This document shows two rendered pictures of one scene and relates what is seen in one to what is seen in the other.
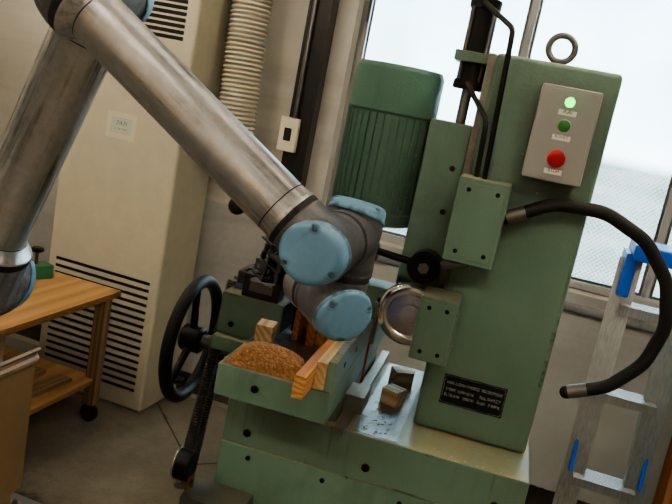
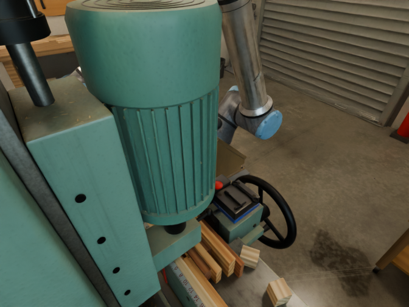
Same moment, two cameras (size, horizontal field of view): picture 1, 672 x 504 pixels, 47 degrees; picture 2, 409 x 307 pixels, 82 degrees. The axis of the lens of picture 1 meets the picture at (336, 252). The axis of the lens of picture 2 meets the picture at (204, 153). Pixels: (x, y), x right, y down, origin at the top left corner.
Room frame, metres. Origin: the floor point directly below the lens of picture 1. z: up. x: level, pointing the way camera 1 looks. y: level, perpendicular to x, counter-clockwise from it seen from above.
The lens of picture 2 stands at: (1.81, -0.26, 1.50)
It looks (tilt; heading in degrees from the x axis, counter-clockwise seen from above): 39 degrees down; 130
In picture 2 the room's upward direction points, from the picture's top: straight up
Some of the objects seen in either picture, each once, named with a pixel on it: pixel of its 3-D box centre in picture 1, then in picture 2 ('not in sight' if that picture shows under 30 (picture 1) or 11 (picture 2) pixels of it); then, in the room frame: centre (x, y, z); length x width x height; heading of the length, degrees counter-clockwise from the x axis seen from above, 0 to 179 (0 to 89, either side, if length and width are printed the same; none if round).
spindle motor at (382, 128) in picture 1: (386, 144); (160, 119); (1.55, -0.06, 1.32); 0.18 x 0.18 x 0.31
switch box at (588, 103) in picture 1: (560, 135); not in sight; (1.35, -0.34, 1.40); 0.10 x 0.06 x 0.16; 78
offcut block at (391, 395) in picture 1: (393, 395); not in sight; (1.50, -0.17, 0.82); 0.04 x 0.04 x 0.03; 58
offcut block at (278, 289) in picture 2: not in sight; (278, 292); (1.80, 0.02, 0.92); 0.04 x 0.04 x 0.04; 57
